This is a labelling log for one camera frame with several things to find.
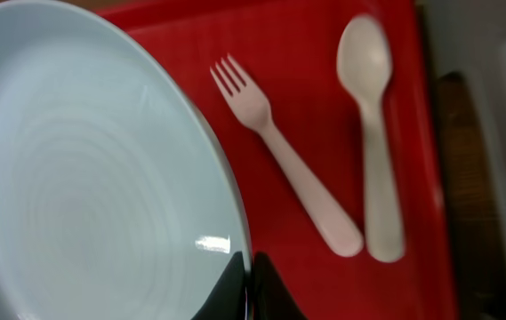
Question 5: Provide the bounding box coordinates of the red serving tray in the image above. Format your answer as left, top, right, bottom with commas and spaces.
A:
102, 0, 458, 319

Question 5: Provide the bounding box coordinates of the white plastic spoon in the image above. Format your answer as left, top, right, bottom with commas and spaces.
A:
336, 14, 405, 263

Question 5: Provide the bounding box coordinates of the light blue plate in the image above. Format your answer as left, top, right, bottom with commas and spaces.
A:
0, 1, 252, 319

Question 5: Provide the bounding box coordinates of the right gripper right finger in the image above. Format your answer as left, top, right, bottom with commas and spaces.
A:
253, 252, 307, 320

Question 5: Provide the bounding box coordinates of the grey dishwasher rack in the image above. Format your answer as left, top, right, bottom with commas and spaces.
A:
418, 0, 506, 319

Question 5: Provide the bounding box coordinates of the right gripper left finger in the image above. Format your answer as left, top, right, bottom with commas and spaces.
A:
192, 252, 246, 320

